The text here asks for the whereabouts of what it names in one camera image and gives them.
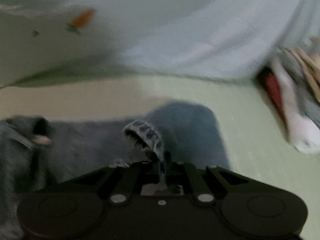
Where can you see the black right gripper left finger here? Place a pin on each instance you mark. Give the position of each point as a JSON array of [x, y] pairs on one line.
[[139, 179]]

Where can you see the blue denim jeans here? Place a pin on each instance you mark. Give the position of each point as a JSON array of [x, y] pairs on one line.
[[36, 153]]

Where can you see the light carrot print curtain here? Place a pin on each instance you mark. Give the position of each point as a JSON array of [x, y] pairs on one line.
[[215, 39]]

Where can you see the white folded garment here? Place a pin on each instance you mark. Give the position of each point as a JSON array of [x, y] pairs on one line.
[[302, 132]]

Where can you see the striped folded garment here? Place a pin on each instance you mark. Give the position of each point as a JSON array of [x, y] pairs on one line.
[[303, 67]]

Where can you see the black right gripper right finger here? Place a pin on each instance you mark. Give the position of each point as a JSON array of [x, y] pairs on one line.
[[197, 183]]

